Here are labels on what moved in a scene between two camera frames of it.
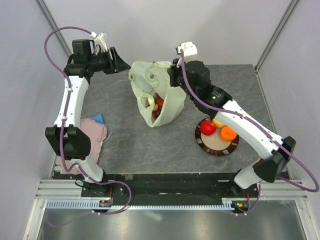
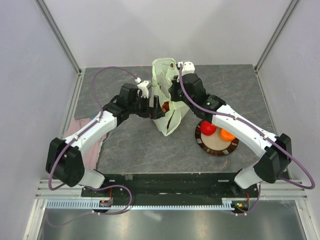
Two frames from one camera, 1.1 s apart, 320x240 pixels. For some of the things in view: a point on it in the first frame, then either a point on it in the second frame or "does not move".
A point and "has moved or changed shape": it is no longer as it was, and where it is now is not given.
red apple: [208, 128] does not move
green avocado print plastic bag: [158, 102] has moved or changed shape
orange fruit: [228, 133] does not move
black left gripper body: [106, 65] → [151, 111]
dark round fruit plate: [214, 144] does not move
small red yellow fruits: [158, 106] has moved or changed shape
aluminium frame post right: [290, 8] does not move
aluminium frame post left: [48, 17] does not move
